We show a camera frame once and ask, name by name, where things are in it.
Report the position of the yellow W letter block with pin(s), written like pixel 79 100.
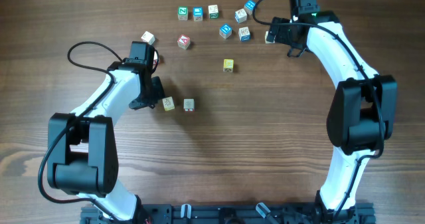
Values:
pixel 228 65

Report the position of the green Z letter block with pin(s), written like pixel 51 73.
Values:
pixel 183 13

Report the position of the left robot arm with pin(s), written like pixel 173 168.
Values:
pixel 82 158

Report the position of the blue D letter block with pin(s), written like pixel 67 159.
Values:
pixel 225 31

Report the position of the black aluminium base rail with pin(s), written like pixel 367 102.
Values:
pixel 286 213

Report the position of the red A letter block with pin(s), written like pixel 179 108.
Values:
pixel 184 42

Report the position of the white red green block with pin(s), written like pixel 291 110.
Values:
pixel 189 105

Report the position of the white blue picture block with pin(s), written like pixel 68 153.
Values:
pixel 244 34

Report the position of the white yellow picture block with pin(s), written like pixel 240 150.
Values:
pixel 267 41

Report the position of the white red lower-left block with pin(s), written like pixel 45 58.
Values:
pixel 156 58

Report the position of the blue tilted block top right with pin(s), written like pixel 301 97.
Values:
pixel 249 6

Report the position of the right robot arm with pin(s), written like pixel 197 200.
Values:
pixel 361 115

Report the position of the white green picture block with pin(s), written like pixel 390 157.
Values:
pixel 213 11

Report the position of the white blue tilted block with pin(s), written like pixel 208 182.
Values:
pixel 241 16

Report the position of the blue letter block top row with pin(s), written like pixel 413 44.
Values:
pixel 197 13

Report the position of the ladybug picture block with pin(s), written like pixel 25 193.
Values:
pixel 168 103

